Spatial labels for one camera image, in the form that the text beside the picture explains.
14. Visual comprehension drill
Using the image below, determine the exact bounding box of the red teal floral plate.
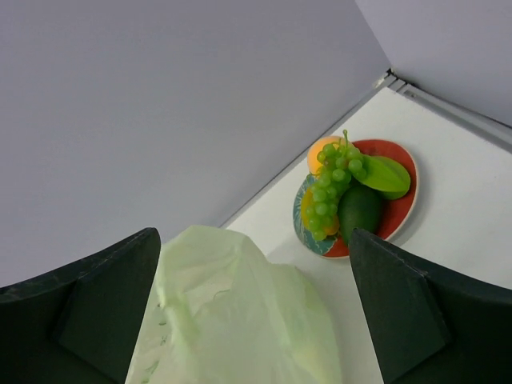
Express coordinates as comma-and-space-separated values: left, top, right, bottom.
293, 136, 418, 258

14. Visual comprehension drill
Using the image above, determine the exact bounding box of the green fake fruit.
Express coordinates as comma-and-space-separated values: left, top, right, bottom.
355, 155, 411, 200

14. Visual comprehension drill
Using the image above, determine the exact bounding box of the dark green fake avocado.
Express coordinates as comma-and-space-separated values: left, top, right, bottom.
338, 185, 384, 246

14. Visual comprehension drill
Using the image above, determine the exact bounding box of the light green plastic bag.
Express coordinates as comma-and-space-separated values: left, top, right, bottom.
126, 226, 342, 383

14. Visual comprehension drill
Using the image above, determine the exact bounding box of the yellow fake fruit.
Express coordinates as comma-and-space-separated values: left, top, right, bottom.
299, 188, 339, 237

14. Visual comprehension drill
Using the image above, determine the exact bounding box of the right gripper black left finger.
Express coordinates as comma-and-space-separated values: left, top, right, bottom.
1, 228, 161, 383

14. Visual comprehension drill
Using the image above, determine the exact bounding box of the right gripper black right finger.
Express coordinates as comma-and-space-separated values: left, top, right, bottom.
349, 229, 511, 383

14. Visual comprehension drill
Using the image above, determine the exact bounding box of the green fake grape bunch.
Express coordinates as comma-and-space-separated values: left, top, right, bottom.
307, 130, 363, 241

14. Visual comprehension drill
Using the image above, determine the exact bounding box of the orange fake fruit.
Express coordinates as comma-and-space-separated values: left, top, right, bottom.
306, 136, 346, 174

